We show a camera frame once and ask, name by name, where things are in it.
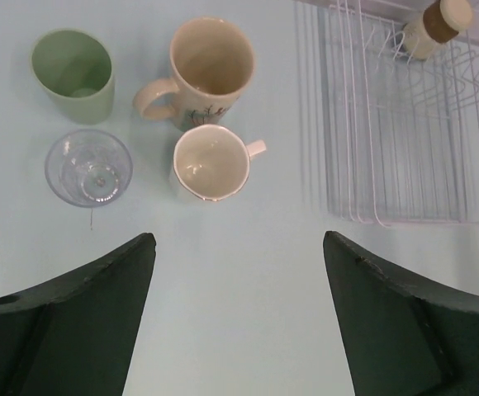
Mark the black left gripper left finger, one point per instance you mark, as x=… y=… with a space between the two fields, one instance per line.
x=75 y=334

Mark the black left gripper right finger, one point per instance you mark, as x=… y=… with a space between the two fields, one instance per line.
x=403 y=333

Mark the brown cream cup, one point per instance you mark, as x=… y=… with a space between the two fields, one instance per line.
x=438 y=24

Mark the clear glass cup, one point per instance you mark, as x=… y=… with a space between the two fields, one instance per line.
x=88 y=168

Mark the white Simple ceramic mug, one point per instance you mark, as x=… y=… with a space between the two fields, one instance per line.
x=211 y=163

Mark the green tumbler cup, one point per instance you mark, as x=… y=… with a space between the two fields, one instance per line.
x=77 y=74

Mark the cream painted ceramic mug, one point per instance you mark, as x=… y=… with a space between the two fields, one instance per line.
x=211 y=63

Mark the white wire dish rack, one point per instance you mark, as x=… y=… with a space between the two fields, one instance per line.
x=385 y=138

